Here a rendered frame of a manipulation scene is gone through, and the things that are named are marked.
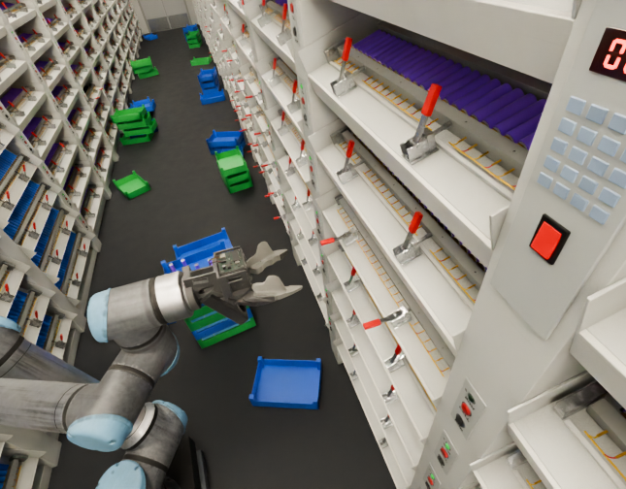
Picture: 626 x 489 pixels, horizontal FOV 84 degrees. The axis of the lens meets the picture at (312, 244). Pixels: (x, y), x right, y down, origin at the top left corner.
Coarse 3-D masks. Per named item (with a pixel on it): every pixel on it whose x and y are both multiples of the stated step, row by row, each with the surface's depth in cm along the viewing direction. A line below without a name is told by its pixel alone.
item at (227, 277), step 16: (224, 256) 65; (240, 256) 65; (192, 272) 63; (208, 272) 64; (224, 272) 62; (240, 272) 62; (192, 288) 63; (208, 288) 65; (224, 288) 63; (240, 288) 66; (192, 304) 63
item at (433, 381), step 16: (336, 192) 100; (320, 208) 102; (336, 208) 101; (336, 224) 97; (352, 256) 87; (368, 256) 85; (368, 272) 83; (368, 288) 80; (384, 288) 78; (384, 304) 76; (400, 304) 74; (400, 336) 70; (416, 336) 69; (416, 352) 67; (432, 352) 66; (416, 368) 65; (432, 368) 64; (432, 384) 62; (432, 400) 56
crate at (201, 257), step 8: (208, 248) 168; (216, 248) 170; (224, 248) 170; (192, 256) 167; (200, 256) 169; (208, 256) 171; (168, 264) 164; (176, 264) 166; (192, 264) 168; (200, 264) 168; (208, 264) 167; (168, 272) 164
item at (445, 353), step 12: (348, 216) 95; (348, 228) 93; (360, 228) 89; (372, 240) 85; (372, 264) 82; (384, 264) 79; (396, 276) 76; (408, 300) 71; (420, 312) 69; (420, 324) 69; (432, 324) 66; (432, 336) 65; (444, 348) 63
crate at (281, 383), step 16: (272, 368) 168; (288, 368) 167; (304, 368) 166; (320, 368) 161; (256, 384) 161; (272, 384) 162; (288, 384) 161; (304, 384) 160; (320, 384) 160; (256, 400) 156; (272, 400) 157; (288, 400) 156; (304, 400) 155
